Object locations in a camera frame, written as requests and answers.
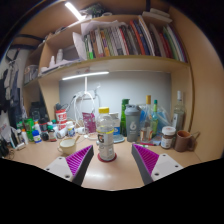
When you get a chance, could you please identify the small white blue-labelled jar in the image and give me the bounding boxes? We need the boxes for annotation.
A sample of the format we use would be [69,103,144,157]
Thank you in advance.
[65,120,76,138]

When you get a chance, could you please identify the cream white cup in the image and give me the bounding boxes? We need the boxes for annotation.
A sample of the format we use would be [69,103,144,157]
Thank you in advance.
[57,137,81,156]

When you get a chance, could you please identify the blue and white box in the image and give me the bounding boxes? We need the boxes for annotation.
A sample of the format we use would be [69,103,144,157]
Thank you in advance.
[109,112,122,136]

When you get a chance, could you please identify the red and white canister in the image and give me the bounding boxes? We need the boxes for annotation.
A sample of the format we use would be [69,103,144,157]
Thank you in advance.
[55,103,68,132]

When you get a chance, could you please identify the small green container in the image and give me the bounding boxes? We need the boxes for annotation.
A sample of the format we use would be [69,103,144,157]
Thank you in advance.
[23,118,35,142]

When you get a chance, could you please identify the wooden shelf unit with books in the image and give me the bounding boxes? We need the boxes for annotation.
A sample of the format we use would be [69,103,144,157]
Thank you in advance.
[21,9,196,134]

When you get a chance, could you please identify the grey shaker bottle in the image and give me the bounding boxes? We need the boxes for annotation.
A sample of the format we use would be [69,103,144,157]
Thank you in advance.
[124,104,142,143]

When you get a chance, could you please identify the pink pouch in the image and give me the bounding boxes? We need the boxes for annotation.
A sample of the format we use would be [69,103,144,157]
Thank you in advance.
[82,111,98,135]

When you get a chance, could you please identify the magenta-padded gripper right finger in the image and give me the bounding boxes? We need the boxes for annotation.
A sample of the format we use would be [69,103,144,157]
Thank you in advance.
[130,143,184,186]

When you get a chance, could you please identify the tall clear glass bottle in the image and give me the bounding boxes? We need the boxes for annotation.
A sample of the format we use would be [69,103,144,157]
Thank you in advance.
[171,90,186,133]

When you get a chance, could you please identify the tall green bottle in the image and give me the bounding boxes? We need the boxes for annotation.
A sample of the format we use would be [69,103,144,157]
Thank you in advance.
[120,98,131,137]

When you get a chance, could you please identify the ceiling light tube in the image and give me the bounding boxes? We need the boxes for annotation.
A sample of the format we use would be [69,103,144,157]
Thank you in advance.
[64,1,84,22]

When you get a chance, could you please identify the yellow-capped amber bottle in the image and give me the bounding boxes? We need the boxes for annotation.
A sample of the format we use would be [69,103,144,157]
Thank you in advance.
[139,94,154,143]

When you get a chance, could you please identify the blue-capped white bottle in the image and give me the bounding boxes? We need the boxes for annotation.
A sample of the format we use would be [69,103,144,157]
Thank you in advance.
[32,129,43,144]

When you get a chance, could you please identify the clear yellow-capped drink bottle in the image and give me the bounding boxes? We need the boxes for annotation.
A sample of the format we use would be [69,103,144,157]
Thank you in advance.
[95,106,117,162]

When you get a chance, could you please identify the green-capped slim bottle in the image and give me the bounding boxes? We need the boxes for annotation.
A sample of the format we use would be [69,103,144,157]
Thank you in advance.
[151,99,160,138]

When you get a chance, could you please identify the white cables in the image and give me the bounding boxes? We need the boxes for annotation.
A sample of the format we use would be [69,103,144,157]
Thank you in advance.
[68,86,101,131]

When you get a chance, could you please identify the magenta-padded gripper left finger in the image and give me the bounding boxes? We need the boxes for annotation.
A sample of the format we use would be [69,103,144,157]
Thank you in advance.
[44,144,95,187]

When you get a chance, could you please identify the hanging dark clothes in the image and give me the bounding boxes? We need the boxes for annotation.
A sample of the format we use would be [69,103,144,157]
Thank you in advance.
[0,49,26,118]

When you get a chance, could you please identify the brown mug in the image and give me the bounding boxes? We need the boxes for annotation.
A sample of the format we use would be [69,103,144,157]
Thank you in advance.
[173,129,201,153]

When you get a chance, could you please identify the black device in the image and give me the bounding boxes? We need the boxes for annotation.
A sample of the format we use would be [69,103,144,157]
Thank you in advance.
[29,101,46,122]

